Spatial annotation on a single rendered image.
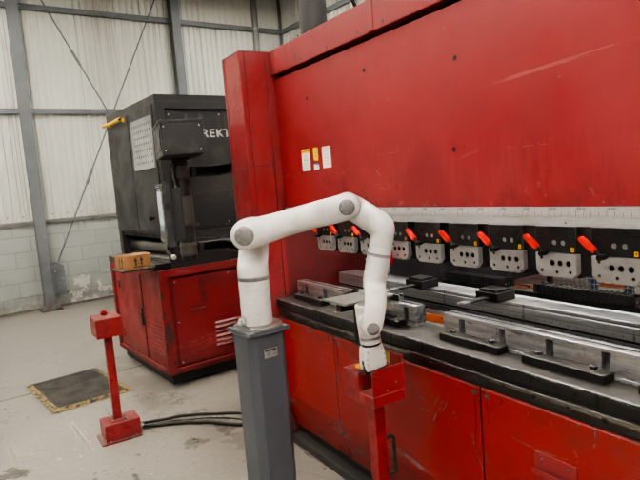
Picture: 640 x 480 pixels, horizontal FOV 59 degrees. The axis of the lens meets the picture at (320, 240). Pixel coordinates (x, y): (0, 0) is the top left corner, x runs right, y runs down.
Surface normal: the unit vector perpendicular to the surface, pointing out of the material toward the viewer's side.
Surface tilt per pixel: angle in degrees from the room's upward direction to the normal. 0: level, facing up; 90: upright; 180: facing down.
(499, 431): 90
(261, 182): 90
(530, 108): 90
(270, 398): 90
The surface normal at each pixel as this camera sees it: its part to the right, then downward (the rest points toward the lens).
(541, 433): -0.85, 0.12
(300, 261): 0.52, 0.04
